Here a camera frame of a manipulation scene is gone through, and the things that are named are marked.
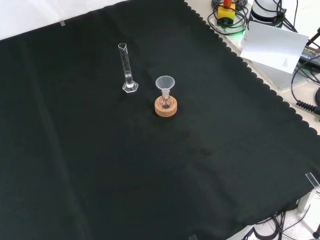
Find clear glass graduated cylinder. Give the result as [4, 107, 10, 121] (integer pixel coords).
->
[117, 42, 140, 94]

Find small round-bottom glass flask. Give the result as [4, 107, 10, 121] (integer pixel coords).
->
[159, 91, 173, 110]

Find clear plastic funnel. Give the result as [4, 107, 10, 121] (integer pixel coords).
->
[155, 75, 176, 98]

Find black bench cloth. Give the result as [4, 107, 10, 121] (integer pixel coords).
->
[0, 0, 320, 240]

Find yellow stop button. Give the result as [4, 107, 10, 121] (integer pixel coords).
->
[216, 0, 237, 27]

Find black power adapter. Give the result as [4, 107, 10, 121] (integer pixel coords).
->
[299, 46, 320, 63]

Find black tripod leg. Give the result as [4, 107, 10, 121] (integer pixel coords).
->
[306, 27, 320, 47]

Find cork ring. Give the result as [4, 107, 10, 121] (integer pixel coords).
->
[154, 95, 179, 118]

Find black cable with ribbed plug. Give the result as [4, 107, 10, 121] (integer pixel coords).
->
[290, 62, 320, 116]

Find black floor cable bundle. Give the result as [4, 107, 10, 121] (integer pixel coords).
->
[241, 209, 320, 240]

